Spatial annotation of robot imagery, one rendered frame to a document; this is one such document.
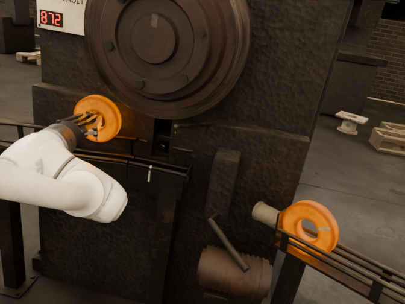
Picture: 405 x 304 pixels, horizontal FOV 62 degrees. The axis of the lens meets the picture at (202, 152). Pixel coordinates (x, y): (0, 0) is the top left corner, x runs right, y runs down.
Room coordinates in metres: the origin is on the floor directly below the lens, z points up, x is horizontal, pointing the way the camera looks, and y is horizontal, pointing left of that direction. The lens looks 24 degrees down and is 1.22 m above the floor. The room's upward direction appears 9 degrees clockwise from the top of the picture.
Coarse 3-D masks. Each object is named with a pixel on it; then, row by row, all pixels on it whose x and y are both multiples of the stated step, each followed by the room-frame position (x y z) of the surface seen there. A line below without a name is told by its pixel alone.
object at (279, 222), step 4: (280, 212) 0.81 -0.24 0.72; (284, 212) 0.83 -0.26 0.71; (280, 216) 0.81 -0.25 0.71; (280, 220) 0.81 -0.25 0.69; (276, 224) 0.81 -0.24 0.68; (280, 224) 0.82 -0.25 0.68; (276, 228) 0.80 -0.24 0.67; (276, 232) 0.80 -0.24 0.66; (276, 240) 0.81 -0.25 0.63; (272, 244) 0.80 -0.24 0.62
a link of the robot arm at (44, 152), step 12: (48, 132) 0.75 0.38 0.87; (12, 144) 0.67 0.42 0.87; (24, 144) 0.66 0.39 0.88; (36, 144) 0.68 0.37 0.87; (48, 144) 0.70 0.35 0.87; (60, 144) 0.73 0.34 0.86; (0, 156) 0.63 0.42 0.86; (12, 156) 0.62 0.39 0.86; (24, 156) 0.63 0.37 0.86; (36, 156) 0.65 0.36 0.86; (48, 156) 0.67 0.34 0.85; (60, 156) 0.68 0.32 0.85; (72, 156) 0.71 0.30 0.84; (36, 168) 0.63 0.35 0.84; (48, 168) 0.65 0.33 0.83; (60, 168) 0.66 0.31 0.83
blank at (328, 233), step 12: (300, 204) 0.79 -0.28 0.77; (312, 204) 0.78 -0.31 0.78; (288, 216) 0.81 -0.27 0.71; (300, 216) 0.79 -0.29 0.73; (312, 216) 0.77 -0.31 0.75; (324, 216) 0.75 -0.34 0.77; (288, 228) 0.80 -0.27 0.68; (300, 228) 0.80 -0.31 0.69; (324, 228) 0.74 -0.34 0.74; (336, 228) 0.74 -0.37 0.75; (312, 240) 0.77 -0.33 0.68; (324, 240) 0.73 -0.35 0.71; (336, 240) 0.73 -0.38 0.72; (300, 252) 0.77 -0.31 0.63
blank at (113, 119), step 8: (88, 96) 1.03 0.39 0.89; (96, 96) 1.02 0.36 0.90; (80, 104) 1.01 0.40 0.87; (88, 104) 1.01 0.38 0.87; (96, 104) 1.00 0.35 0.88; (104, 104) 1.00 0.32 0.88; (112, 104) 1.01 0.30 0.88; (80, 112) 1.01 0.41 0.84; (104, 112) 1.00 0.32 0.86; (112, 112) 1.00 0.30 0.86; (112, 120) 1.00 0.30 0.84; (120, 120) 1.02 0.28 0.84; (104, 128) 1.00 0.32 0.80; (112, 128) 1.00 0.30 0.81; (88, 136) 1.01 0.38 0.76; (104, 136) 1.00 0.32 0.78; (112, 136) 1.00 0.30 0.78
